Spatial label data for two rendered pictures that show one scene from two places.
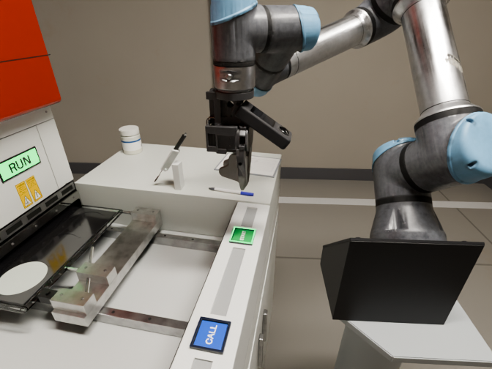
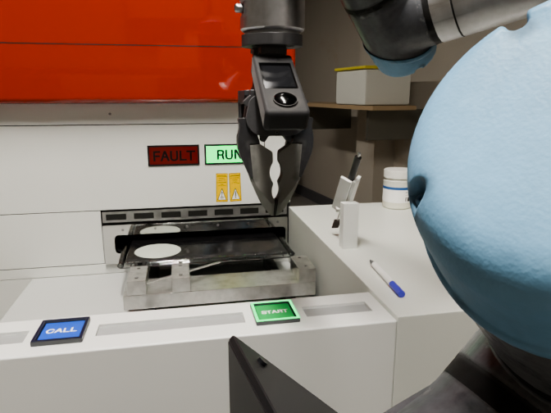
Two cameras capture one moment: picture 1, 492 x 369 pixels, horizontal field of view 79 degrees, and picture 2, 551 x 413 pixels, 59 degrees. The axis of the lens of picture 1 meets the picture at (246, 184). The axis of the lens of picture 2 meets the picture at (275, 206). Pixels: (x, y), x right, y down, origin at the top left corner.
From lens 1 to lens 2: 66 cm
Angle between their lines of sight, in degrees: 64
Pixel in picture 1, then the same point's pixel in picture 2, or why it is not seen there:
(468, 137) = (449, 80)
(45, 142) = (269, 144)
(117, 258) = (216, 283)
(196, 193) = (347, 259)
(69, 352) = not seen: hidden behind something
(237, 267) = (199, 327)
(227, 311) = (107, 338)
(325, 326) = not seen: outside the picture
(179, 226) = not seen: hidden behind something
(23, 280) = (153, 251)
